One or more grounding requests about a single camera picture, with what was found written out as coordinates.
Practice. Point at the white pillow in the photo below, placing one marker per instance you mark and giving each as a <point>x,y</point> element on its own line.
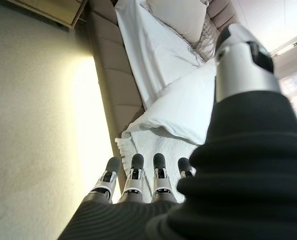
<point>188,107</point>

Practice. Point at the beige upholstered bed frame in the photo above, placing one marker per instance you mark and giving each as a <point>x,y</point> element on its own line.
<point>113,75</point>

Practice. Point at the cream pillow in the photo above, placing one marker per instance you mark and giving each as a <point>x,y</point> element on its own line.
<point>178,17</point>

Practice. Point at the light wooden nightstand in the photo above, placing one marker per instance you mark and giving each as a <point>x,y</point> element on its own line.
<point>56,10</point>

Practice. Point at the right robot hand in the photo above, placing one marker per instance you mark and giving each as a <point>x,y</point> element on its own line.
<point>238,175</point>

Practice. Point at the white fluffy blanket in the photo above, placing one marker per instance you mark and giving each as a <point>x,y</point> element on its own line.
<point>151,147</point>

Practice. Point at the beige knitted fringed throw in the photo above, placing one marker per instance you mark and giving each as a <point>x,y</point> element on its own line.
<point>207,42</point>

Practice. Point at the bright window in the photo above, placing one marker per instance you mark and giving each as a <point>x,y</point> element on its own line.
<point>293,82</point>

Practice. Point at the white bed sheet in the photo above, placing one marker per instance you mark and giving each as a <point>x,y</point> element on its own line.
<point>153,57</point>

